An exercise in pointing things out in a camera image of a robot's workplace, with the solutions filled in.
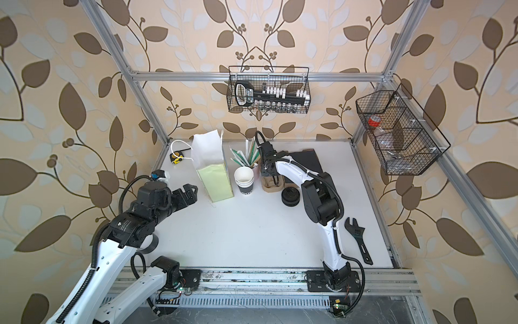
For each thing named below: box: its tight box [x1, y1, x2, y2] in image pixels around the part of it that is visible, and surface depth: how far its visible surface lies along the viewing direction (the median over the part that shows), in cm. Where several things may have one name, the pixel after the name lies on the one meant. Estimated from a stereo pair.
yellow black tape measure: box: [169, 150, 185, 165], surface depth 112 cm
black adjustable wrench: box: [344, 217, 374, 266], surface depth 85 cm
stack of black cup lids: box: [281, 186, 301, 208], surface depth 96 cm
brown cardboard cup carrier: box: [261, 175, 293, 194], surface depth 98 cm
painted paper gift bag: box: [190, 129, 235, 203], surface depth 90 cm
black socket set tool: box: [234, 81, 311, 111], surface depth 86 cm
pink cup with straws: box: [229, 139, 262, 181], surface depth 98 cm
